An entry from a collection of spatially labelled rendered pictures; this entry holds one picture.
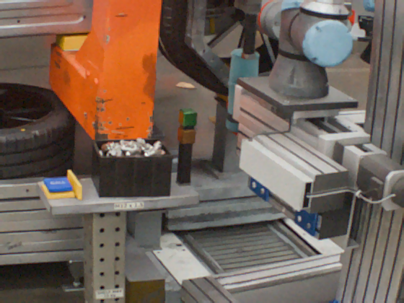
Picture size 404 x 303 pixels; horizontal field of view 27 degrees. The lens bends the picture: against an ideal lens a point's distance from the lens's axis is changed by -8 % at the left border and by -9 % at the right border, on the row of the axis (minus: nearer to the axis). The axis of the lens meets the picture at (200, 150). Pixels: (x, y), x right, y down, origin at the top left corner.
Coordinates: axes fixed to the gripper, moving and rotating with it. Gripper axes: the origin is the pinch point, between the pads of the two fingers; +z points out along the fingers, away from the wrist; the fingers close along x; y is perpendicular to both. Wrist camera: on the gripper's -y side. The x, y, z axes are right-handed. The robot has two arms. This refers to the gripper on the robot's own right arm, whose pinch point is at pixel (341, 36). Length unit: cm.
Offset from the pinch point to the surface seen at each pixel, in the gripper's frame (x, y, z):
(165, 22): -31, -3, 49
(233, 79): -10.9, -17.9, 33.2
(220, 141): -40, -49, 22
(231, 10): -31.1, 1.4, 25.9
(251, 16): 1.5, 5.9, 34.9
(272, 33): -7.9, -1.7, 22.2
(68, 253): -2, -68, 89
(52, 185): 21, -35, 100
